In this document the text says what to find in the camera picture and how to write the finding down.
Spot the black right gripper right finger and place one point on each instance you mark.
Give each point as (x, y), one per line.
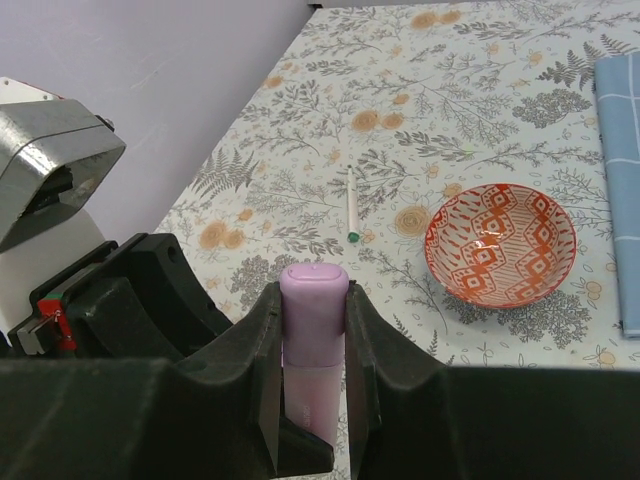
(413, 417)

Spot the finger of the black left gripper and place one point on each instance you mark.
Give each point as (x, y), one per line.
(139, 299)
(301, 452)

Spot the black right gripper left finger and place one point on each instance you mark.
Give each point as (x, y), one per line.
(214, 415)

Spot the purple pen cap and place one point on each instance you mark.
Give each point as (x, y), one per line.
(313, 313)

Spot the white marker pen green tip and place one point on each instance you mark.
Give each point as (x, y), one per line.
(353, 235)

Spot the pink pen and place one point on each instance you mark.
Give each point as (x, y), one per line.
(312, 399)

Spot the red patterned small bowl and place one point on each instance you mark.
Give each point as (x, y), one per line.
(500, 245)

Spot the floral tablecloth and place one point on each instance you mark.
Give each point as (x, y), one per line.
(423, 102)

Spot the blue checked cloth napkin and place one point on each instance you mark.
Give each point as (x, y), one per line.
(617, 95)

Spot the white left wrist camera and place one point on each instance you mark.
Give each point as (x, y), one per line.
(54, 155)

